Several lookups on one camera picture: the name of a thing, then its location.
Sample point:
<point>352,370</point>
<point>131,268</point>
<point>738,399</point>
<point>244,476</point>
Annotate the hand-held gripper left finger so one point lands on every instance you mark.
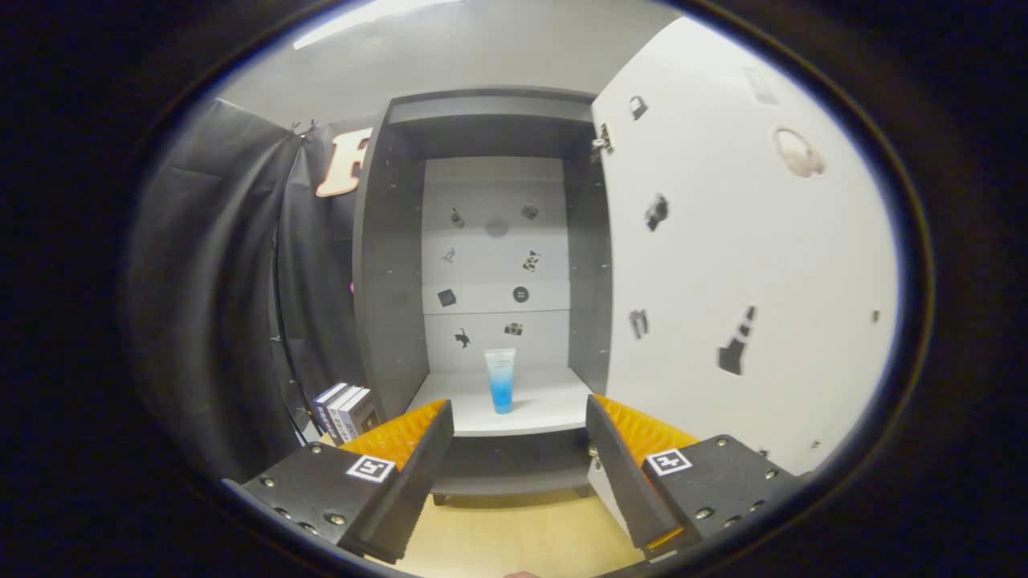
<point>418,474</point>

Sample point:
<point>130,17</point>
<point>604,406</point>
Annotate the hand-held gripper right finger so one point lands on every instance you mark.
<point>622,474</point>

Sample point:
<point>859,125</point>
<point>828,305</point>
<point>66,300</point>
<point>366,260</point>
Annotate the blue white tube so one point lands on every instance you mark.
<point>500,385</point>

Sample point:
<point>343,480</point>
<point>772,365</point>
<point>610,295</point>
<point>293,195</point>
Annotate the white cabinet door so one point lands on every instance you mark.
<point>723,257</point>

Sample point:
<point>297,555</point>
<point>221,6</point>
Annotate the grey cover book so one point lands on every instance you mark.
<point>357,413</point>

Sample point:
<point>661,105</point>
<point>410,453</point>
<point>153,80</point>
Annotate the white spine book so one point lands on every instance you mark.
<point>337,413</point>

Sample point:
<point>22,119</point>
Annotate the grey cabinet shelf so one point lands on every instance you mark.
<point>546,401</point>

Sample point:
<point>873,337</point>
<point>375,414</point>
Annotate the dark blue book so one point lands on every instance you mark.
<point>321,413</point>

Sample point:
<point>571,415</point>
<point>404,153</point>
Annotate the grey cabinet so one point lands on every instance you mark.
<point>389,281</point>

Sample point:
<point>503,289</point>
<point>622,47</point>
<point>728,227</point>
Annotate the black backdrop cloth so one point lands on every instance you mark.
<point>225,281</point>

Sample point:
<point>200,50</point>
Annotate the metal door hinge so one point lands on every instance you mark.
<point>602,143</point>

